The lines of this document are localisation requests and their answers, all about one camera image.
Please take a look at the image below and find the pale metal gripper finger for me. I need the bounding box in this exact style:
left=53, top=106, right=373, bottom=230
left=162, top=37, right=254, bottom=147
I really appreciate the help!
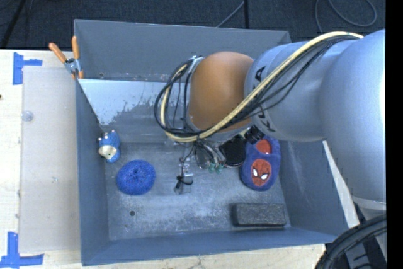
left=173, top=171, right=195, bottom=195
left=178, top=156, right=192, bottom=173

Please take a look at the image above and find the grey metal bin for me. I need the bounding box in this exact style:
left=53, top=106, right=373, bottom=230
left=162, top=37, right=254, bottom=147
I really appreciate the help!
left=72, top=18, right=360, bottom=267

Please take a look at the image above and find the blue round scrubber sponge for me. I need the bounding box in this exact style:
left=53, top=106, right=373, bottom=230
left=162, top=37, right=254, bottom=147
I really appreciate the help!
left=115, top=159, right=157, bottom=197

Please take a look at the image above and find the blue slipper with red face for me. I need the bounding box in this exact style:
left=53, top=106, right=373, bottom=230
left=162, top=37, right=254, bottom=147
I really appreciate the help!
left=239, top=135, right=282, bottom=192

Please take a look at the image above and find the blue and white toy animal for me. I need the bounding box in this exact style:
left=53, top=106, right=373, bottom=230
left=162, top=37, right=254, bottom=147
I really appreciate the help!
left=98, top=129, right=122, bottom=164

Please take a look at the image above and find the dark green flat block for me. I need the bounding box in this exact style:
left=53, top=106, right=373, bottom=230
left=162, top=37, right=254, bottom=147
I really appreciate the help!
left=231, top=202, right=288, bottom=228

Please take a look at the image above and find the pale wood flat board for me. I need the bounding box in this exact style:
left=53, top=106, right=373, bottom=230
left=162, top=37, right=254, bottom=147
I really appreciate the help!
left=18, top=67, right=81, bottom=255

